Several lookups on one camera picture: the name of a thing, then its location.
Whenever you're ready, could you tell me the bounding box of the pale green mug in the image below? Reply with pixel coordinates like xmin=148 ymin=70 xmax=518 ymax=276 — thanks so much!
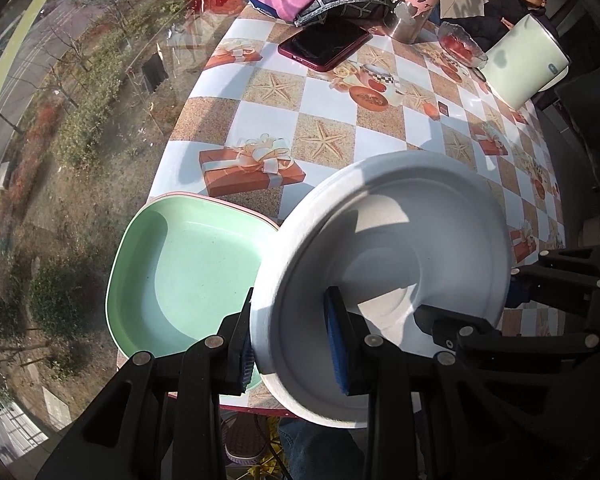
xmin=479 ymin=14 xmax=571 ymax=111

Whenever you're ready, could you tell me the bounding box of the pink metal flask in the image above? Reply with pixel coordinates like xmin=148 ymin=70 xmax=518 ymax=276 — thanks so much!
xmin=382 ymin=0 xmax=462 ymax=44

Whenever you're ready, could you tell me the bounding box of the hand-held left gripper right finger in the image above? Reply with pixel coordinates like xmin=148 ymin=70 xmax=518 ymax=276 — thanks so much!
xmin=324 ymin=286 xmax=553 ymax=480

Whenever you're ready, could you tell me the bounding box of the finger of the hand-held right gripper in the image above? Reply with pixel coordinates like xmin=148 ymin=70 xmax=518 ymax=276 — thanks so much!
xmin=414 ymin=304 xmax=600 ymax=362
xmin=505 ymin=244 xmax=600 ymax=307

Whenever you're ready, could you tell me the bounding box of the dark red smartphone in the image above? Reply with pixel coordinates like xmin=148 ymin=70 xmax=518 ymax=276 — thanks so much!
xmin=277 ymin=22 xmax=374 ymax=73

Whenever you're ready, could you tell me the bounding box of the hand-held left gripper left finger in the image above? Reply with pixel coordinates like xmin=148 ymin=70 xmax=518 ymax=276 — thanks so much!
xmin=35 ymin=286 xmax=256 ymax=480

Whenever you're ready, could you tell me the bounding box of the printed checkered tablecloth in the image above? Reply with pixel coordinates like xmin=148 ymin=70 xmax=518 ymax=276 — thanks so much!
xmin=116 ymin=15 xmax=568 ymax=413

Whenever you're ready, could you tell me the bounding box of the white paper bowl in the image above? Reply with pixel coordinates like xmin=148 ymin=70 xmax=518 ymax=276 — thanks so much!
xmin=249 ymin=151 xmax=512 ymax=429

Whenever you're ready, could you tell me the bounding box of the mesh sneaker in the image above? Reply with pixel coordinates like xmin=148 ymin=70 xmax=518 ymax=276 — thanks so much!
xmin=222 ymin=410 xmax=281 ymax=466

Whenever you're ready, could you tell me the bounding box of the glass bowl with red fruit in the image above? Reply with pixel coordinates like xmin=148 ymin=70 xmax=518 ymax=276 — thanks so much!
xmin=437 ymin=21 xmax=488 ymax=68

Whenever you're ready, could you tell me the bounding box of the person's jeans leg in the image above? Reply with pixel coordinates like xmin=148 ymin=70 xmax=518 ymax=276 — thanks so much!
xmin=277 ymin=417 xmax=376 ymax=480

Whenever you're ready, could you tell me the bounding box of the pink square plate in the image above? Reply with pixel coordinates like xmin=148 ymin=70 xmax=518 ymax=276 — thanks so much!
xmin=145 ymin=191 xmax=281 ymax=235

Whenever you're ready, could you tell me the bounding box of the green square plate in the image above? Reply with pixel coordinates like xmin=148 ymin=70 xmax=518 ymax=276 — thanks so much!
xmin=106 ymin=195 xmax=281 ymax=393

